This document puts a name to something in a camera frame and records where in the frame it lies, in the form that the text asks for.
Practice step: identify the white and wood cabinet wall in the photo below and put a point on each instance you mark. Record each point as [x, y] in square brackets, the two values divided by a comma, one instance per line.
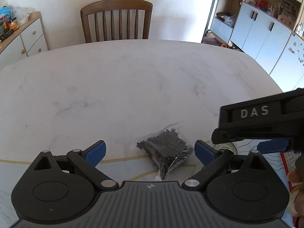
[249, 30]

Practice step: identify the red cardboard shoe box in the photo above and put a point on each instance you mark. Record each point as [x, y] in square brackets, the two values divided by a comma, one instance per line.
[288, 163]

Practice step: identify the wooden model house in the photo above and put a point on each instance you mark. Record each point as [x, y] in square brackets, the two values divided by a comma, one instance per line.
[287, 14]

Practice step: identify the clear bag of black beads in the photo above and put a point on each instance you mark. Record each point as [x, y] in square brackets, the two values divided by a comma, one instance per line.
[166, 147]

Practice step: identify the colourful building block model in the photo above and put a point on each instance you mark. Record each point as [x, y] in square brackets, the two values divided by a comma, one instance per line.
[9, 27]

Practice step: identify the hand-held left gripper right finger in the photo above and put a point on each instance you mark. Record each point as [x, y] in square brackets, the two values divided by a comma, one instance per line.
[204, 152]

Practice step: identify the person's right hand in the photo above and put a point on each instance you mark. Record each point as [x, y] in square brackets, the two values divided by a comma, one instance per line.
[296, 194]

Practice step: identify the printed blue table mat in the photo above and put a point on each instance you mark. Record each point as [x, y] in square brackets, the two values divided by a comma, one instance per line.
[123, 168]

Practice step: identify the row of sneakers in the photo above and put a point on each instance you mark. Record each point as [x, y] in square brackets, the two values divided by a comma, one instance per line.
[235, 47]

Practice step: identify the red toy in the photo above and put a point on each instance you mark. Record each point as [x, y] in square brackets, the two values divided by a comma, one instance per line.
[263, 3]

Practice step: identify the white and wood sideboard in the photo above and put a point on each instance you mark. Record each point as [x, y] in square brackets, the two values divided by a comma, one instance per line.
[30, 35]

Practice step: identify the clear plastic bag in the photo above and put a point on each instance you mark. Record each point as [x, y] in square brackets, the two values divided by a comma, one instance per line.
[21, 14]

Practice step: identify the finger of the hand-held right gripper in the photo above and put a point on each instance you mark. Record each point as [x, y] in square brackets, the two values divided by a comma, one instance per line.
[237, 135]
[273, 146]

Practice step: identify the orange slippers pair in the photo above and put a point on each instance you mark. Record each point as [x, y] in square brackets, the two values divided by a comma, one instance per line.
[224, 45]

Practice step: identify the grey plastic bag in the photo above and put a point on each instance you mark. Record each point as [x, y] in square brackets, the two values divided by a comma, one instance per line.
[230, 20]

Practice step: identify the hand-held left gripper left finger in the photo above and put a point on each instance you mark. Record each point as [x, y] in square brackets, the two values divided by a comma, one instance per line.
[96, 152]

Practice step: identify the patterned red rug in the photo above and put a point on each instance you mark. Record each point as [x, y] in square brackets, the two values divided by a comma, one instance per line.
[210, 41]

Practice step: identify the brown wooden chair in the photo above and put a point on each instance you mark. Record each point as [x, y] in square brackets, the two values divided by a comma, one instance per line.
[116, 6]

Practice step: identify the group of cabinet magnets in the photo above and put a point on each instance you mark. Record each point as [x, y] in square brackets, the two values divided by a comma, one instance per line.
[296, 52]

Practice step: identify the white slippers pair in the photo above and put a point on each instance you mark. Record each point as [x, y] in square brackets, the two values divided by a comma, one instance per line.
[209, 34]

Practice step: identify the dark folded clothes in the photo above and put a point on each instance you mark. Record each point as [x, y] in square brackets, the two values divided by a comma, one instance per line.
[222, 14]

